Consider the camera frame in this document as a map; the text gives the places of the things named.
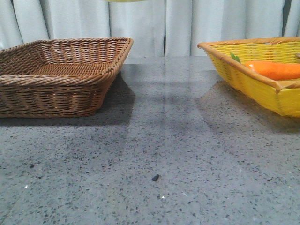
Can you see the yellow tape roll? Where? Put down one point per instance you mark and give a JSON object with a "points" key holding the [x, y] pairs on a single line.
{"points": [[125, 1]]}

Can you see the white curtain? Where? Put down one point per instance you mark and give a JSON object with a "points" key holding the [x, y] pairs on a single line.
{"points": [[167, 28]]}

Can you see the small black debris piece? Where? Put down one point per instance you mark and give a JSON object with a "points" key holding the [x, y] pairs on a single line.
{"points": [[155, 178]]}

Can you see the yellow woven basket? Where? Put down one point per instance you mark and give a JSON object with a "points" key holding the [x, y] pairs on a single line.
{"points": [[282, 97]]}

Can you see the brown wicker basket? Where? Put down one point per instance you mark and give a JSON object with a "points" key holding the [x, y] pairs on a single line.
{"points": [[60, 77]]}

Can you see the orange toy carrot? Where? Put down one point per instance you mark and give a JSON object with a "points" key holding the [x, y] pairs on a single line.
{"points": [[272, 70]]}

